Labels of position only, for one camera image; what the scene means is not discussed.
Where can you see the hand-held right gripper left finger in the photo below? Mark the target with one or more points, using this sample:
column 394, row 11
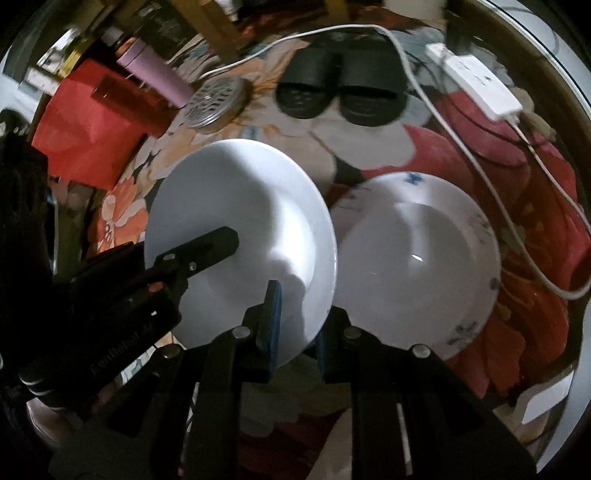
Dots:
column 274, row 323

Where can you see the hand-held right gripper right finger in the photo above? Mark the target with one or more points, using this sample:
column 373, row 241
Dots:
column 324, row 357

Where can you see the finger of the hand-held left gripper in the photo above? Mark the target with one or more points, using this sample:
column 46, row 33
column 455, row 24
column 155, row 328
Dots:
column 217, row 242

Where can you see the white bowl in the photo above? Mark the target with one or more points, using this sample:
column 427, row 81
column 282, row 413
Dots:
column 240, row 184
column 406, row 286

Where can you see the bear print plate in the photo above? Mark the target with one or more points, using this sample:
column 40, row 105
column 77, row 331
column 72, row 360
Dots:
column 415, row 182

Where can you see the perforated metal lid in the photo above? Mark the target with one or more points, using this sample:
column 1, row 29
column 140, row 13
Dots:
column 217, row 104

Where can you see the red bag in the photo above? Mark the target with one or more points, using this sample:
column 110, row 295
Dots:
column 78, row 134

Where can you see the pink bottle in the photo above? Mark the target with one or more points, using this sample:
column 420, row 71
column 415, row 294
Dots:
column 152, row 71

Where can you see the black slipper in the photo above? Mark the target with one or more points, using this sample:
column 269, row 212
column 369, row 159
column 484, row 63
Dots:
column 307, row 83
column 374, row 83

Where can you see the wooden stool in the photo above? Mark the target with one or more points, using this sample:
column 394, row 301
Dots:
column 221, row 32

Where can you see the white paper sheet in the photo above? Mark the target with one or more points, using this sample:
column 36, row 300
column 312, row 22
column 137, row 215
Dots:
column 549, row 397

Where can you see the floral mat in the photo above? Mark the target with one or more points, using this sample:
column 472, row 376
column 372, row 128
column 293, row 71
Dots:
column 461, row 138

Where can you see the white power strip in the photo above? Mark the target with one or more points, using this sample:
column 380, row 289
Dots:
column 475, row 78

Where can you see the black plug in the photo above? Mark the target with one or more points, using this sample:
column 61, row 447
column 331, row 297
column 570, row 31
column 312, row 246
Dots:
column 458, row 32

